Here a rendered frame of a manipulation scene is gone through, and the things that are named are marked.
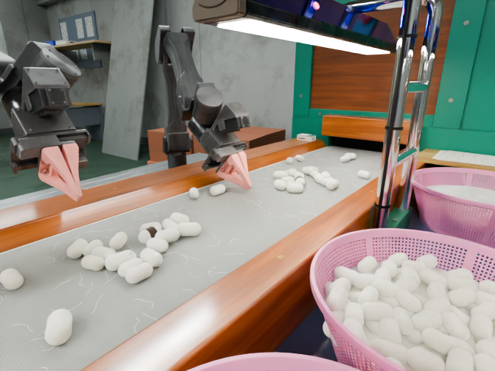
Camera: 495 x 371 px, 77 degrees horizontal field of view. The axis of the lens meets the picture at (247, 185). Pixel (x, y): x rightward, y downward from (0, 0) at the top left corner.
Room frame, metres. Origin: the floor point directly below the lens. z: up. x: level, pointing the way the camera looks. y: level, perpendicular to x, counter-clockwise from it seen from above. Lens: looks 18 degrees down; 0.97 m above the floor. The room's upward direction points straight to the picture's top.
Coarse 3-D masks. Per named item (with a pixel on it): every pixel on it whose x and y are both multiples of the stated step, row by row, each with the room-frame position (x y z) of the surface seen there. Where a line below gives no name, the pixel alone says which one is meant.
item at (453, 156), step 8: (440, 152) 0.86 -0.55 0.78; (448, 152) 0.86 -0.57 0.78; (456, 152) 0.86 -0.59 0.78; (464, 152) 0.86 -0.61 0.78; (448, 160) 0.77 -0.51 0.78; (456, 160) 0.77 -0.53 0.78; (464, 160) 0.77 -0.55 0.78; (472, 160) 0.77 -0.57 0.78; (480, 160) 0.77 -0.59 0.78; (488, 160) 0.77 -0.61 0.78
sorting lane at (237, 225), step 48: (240, 192) 0.64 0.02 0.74; (288, 192) 0.64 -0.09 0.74; (336, 192) 0.64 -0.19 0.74; (48, 240) 0.42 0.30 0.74; (192, 240) 0.42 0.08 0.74; (240, 240) 0.42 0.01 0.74; (0, 288) 0.30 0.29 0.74; (48, 288) 0.30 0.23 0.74; (96, 288) 0.30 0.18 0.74; (144, 288) 0.30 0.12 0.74; (192, 288) 0.30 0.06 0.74; (0, 336) 0.23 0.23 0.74; (96, 336) 0.23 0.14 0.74
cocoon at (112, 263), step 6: (120, 252) 0.35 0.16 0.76; (126, 252) 0.35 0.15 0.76; (132, 252) 0.35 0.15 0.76; (108, 258) 0.34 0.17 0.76; (114, 258) 0.34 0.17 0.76; (120, 258) 0.34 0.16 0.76; (126, 258) 0.34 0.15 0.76; (132, 258) 0.35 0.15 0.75; (108, 264) 0.33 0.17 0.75; (114, 264) 0.33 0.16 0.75; (120, 264) 0.34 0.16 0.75; (114, 270) 0.34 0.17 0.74
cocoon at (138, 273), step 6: (144, 264) 0.32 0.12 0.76; (150, 264) 0.33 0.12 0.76; (132, 270) 0.31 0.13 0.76; (138, 270) 0.32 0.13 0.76; (144, 270) 0.32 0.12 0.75; (150, 270) 0.32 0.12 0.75; (126, 276) 0.31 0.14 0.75; (132, 276) 0.31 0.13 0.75; (138, 276) 0.31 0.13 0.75; (144, 276) 0.32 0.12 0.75; (132, 282) 0.31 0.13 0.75
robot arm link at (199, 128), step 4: (192, 112) 0.70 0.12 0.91; (192, 116) 0.70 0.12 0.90; (192, 120) 0.70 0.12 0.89; (188, 124) 0.71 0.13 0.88; (192, 124) 0.70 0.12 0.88; (196, 124) 0.69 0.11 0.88; (200, 124) 0.69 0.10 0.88; (212, 124) 0.70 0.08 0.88; (192, 128) 0.70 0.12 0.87; (196, 128) 0.69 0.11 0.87; (200, 128) 0.69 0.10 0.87; (204, 128) 0.69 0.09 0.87; (192, 132) 0.70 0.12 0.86; (196, 132) 0.69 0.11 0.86; (200, 132) 0.68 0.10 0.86; (196, 136) 0.69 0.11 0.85; (200, 136) 0.68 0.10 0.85
